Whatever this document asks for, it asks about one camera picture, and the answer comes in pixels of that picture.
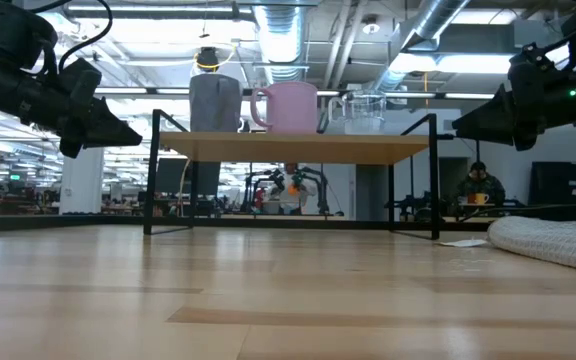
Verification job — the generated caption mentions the black background cabinet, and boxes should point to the black background cabinet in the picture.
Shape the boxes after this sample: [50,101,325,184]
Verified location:
[530,160,576,206]

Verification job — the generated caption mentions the dark background monitor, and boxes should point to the dark background monitor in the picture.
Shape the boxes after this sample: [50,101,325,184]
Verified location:
[155,157,222,197]

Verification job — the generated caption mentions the silver spiral air duct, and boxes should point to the silver spiral air duct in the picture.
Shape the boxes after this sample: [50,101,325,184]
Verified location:
[370,0,472,94]

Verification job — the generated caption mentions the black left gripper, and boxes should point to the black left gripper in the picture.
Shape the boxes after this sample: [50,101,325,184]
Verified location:
[57,58,143,159]

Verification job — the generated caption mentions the grey-blue ceramic mug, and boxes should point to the grey-blue ceramic mug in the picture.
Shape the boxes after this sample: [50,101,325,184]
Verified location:
[189,73,244,134]

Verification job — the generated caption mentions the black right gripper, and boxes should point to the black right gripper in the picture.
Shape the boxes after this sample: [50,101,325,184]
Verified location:
[451,43,576,151]

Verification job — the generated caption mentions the white knitted towel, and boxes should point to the white knitted towel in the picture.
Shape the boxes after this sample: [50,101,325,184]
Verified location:
[486,215,576,275]

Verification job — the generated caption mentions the ribbed flexible air duct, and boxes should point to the ribbed flexible air duct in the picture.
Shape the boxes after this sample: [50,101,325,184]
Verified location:
[255,4,309,85]

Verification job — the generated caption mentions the wooden shelf black metal legs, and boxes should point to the wooden shelf black metal legs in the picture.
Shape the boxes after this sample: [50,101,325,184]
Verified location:
[142,108,442,241]

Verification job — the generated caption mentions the person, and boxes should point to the person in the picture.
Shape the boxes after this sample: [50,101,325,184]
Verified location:
[267,162,319,216]
[455,161,507,206]

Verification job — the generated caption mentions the black ceiling cord reel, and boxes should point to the black ceiling cord reel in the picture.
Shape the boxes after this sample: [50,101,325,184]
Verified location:
[196,46,221,75]

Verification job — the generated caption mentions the pink plastic mug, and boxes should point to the pink plastic mug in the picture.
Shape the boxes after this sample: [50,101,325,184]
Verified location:
[250,81,319,135]

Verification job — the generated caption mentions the small white paper slip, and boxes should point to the small white paper slip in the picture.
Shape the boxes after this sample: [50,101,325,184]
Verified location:
[437,238,489,249]

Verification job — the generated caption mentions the black aluminium rig frame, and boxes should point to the black aluminium rig frame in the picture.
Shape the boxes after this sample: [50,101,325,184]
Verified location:
[0,212,492,232]

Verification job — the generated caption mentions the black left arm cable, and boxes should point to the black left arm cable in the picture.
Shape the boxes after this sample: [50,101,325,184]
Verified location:
[30,0,114,71]

